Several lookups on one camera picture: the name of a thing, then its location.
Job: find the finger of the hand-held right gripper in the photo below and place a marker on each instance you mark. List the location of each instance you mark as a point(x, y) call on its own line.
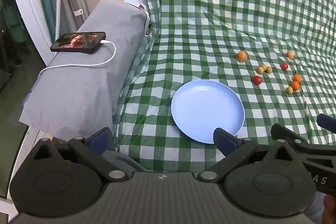
point(282, 131)
point(326, 122)

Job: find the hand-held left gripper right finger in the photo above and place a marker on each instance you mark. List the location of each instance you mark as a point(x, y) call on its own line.
point(224, 140)

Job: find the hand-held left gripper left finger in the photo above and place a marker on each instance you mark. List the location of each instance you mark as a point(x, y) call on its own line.
point(101, 138)

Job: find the light blue plate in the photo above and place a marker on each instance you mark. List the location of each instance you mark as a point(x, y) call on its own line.
point(207, 109)

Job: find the small orange fruit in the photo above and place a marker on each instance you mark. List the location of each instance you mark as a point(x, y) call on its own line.
point(297, 78)
point(295, 85)

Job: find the red cherry tomato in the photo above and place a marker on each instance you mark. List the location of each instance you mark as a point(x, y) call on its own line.
point(257, 80)
point(284, 66)

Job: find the cluster of green olives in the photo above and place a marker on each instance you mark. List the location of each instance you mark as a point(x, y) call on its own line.
point(260, 70)

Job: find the yellow-orange round fruit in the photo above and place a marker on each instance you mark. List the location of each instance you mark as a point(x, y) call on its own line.
point(290, 54)
point(241, 56)

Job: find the black smartphone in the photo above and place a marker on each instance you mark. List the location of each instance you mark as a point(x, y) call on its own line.
point(78, 41)

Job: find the green checkered cloth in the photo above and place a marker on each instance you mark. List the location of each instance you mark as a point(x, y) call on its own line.
point(210, 16)

